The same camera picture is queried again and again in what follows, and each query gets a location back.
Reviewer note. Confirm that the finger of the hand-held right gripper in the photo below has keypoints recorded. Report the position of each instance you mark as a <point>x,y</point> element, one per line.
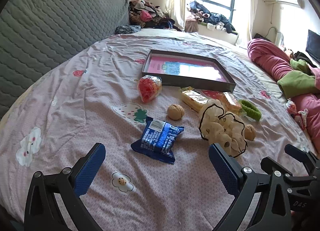
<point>270,164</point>
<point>296,150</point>

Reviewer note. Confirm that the brown cloth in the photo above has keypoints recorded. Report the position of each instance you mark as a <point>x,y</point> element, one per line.
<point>191,26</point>

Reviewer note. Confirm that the pile of mixed clothes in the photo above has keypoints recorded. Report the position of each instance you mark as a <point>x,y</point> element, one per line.
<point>150,15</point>

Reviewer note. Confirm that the yellow cake packet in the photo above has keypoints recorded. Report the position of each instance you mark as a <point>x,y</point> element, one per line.
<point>195,99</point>

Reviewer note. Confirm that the green cloth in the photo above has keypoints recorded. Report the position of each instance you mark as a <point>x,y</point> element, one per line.
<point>297,80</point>

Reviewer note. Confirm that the clothes heap on windowsill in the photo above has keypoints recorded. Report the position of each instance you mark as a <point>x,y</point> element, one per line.
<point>215,19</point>

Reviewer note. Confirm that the wafer biscuit packet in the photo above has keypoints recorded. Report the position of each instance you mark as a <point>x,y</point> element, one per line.
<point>232,103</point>

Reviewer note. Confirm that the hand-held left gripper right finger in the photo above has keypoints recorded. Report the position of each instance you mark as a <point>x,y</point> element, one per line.
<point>222,168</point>

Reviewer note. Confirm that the small colourful printed packet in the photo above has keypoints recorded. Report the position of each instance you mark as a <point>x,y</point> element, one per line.
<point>297,114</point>

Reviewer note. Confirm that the blue snack packet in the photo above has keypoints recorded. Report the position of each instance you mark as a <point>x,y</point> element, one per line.
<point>158,139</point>

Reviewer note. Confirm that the dark patterned cloth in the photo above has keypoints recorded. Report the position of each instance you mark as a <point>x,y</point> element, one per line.
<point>127,29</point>

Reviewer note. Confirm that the shallow grey cardboard box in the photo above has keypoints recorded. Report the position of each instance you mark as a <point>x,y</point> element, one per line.
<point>185,82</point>

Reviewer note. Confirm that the green fuzzy scrunchie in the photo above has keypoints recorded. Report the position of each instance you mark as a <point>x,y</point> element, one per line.
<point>251,111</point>

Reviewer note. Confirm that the cream scrunchie with black trim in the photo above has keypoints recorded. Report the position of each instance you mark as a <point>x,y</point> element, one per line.
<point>220,126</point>

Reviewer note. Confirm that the egg-shaped candy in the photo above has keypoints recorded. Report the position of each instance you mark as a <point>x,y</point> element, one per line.
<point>148,88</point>

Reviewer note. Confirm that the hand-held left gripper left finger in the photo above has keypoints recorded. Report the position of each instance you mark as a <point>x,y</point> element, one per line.
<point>90,171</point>

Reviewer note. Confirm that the grey quilted headboard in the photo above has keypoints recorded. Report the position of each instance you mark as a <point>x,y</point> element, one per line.
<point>50,35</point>

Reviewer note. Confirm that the walnut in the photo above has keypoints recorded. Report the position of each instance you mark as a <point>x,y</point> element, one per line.
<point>250,132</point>
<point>175,112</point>

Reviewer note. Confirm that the pink quilt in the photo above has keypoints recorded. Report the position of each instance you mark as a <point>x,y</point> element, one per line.
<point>267,58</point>

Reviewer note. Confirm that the black television screen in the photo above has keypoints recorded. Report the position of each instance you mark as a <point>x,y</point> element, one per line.
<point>313,45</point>

